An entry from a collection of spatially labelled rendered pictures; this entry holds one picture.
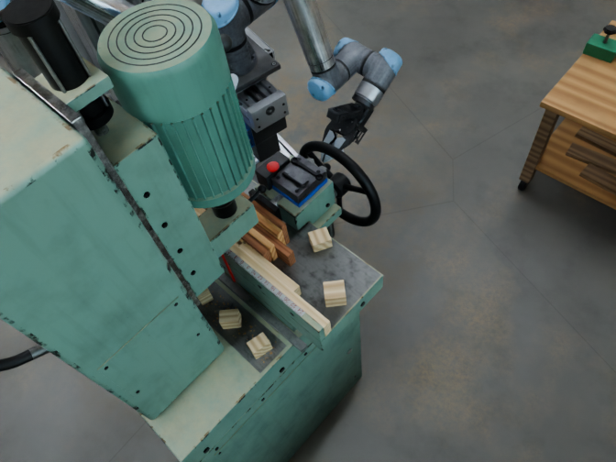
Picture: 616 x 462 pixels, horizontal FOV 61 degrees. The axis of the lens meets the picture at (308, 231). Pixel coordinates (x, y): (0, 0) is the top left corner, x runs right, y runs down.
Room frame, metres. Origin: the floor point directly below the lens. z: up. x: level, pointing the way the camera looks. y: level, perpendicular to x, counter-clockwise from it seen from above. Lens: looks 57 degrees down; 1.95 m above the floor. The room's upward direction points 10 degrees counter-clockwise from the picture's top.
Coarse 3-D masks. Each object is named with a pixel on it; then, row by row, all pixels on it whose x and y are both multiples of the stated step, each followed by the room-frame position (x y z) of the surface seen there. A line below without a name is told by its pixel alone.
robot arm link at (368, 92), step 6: (360, 84) 1.14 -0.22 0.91; (366, 84) 1.12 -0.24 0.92; (360, 90) 1.12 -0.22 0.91; (366, 90) 1.11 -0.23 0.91; (372, 90) 1.11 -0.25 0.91; (378, 90) 1.11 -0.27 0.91; (366, 96) 1.10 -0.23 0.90; (372, 96) 1.09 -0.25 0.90; (378, 96) 1.10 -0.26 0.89; (372, 102) 1.09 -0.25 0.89; (378, 102) 1.10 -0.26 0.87
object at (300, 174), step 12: (276, 156) 0.84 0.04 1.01; (300, 156) 0.84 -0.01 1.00; (264, 168) 0.81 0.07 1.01; (288, 168) 0.81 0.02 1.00; (300, 168) 0.80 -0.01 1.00; (312, 168) 0.79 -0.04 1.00; (264, 180) 0.79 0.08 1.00; (276, 180) 0.78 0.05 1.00; (288, 180) 0.77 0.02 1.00; (300, 180) 0.76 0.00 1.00; (312, 180) 0.76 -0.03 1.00; (324, 180) 0.77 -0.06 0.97; (288, 192) 0.74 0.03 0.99; (300, 192) 0.73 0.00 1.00; (312, 192) 0.74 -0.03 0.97; (300, 204) 0.72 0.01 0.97
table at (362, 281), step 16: (336, 208) 0.76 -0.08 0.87; (288, 224) 0.72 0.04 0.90; (320, 224) 0.72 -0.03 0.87; (304, 240) 0.66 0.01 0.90; (304, 256) 0.62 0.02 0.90; (320, 256) 0.61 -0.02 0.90; (336, 256) 0.60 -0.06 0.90; (352, 256) 0.60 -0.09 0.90; (288, 272) 0.58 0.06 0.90; (304, 272) 0.58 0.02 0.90; (320, 272) 0.57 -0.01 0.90; (336, 272) 0.56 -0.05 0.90; (352, 272) 0.55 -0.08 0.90; (368, 272) 0.55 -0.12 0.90; (256, 288) 0.56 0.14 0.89; (304, 288) 0.54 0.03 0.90; (320, 288) 0.53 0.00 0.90; (352, 288) 0.52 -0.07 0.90; (368, 288) 0.51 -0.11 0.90; (272, 304) 0.52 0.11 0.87; (320, 304) 0.49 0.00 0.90; (352, 304) 0.48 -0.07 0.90; (288, 320) 0.49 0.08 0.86; (336, 320) 0.45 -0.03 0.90
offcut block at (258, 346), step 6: (258, 336) 0.47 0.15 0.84; (264, 336) 0.47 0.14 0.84; (252, 342) 0.46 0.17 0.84; (258, 342) 0.45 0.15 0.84; (264, 342) 0.45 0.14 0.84; (252, 348) 0.44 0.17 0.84; (258, 348) 0.44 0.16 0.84; (264, 348) 0.44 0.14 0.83; (270, 348) 0.45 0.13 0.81; (258, 354) 0.44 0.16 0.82
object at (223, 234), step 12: (240, 204) 0.67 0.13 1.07; (252, 204) 0.67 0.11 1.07; (204, 216) 0.66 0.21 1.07; (240, 216) 0.64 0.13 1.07; (252, 216) 0.66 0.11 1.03; (204, 228) 0.63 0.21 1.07; (216, 228) 0.62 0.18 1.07; (228, 228) 0.62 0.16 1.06; (240, 228) 0.64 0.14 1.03; (216, 240) 0.60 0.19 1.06; (228, 240) 0.62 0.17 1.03; (216, 252) 0.59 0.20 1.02
